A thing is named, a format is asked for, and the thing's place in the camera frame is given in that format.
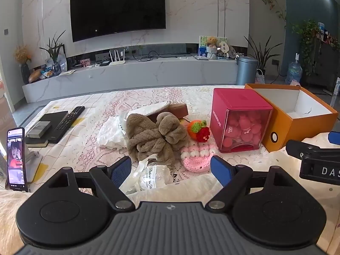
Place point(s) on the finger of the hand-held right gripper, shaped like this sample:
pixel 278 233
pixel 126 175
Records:
pixel 300 148
pixel 335 138

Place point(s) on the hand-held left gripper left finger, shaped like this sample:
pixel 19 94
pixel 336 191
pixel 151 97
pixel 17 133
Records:
pixel 120 171

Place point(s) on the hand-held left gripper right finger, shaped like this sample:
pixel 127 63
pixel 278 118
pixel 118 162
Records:
pixel 221 170

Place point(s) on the orange cardboard box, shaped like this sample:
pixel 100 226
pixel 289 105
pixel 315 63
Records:
pixel 297 130

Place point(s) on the pink white crochet pouch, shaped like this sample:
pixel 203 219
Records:
pixel 196 156

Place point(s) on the white plastic bag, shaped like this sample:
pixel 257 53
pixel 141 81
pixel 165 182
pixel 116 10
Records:
pixel 111 135

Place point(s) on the red crochet strawberry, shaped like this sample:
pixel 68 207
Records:
pixel 204 135

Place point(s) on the brown fluffy towel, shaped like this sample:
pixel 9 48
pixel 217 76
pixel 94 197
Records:
pixel 143 135

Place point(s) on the orange crochet fruit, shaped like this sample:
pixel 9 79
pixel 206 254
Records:
pixel 192 130

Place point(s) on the white knitted bag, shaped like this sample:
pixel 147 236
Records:
pixel 151 109

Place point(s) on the brown rectangular box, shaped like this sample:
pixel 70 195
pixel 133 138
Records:
pixel 175 110

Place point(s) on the cream dotted blanket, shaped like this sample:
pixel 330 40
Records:
pixel 332 204

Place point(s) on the pile of red bottle toys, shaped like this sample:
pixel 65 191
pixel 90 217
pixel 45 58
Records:
pixel 241 130

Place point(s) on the red clear storage box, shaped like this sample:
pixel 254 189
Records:
pixel 233 101

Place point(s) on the black remote control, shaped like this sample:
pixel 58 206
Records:
pixel 66 124

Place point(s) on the dark grey cabinet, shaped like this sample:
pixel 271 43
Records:
pixel 326 63

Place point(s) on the blue water jug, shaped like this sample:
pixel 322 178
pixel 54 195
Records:
pixel 293 71

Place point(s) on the small woven basket bag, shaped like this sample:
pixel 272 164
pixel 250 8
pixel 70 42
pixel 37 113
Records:
pixel 260 78

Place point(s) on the black book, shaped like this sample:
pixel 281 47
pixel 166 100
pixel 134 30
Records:
pixel 53 117

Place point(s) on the small silver box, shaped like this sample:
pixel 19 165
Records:
pixel 38 129

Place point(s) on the marble television console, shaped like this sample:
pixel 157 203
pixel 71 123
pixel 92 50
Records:
pixel 132 78

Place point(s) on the grey blue trash can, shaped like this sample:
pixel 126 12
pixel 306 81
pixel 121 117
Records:
pixel 246 71

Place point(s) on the tall leafy floor plant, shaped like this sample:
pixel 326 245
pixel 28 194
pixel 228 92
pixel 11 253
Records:
pixel 263 55

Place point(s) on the trailing pothos plant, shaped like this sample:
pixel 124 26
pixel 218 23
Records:
pixel 308 37

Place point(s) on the black smartphone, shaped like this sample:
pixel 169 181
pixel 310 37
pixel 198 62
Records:
pixel 16 159

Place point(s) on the white router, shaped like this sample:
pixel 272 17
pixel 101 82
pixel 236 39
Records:
pixel 117 62

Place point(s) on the pink photo card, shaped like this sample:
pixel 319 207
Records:
pixel 85 63

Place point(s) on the blue snack packets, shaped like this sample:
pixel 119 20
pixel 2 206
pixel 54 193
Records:
pixel 47 73

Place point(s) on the round hand fan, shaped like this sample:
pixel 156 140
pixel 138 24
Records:
pixel 224 47

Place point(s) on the teddy bear bouquet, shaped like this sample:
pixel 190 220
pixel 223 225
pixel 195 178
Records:
pixel 212 46

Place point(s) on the brown round ornament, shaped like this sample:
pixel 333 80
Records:
pixel 35 76

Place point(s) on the blue green picture panel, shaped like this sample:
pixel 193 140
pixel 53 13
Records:
pixel 202 43

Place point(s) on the grey soundbar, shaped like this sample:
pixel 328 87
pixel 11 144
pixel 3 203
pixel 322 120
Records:
pixel 164 49

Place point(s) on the green plant in glass vase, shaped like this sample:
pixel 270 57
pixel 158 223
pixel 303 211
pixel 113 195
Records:
pixel 54 50

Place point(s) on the dried yellow flowers vase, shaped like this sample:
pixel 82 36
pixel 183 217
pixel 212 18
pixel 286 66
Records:
pixel 23 55

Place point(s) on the black wall television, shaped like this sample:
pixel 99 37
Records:
pixel 117 10

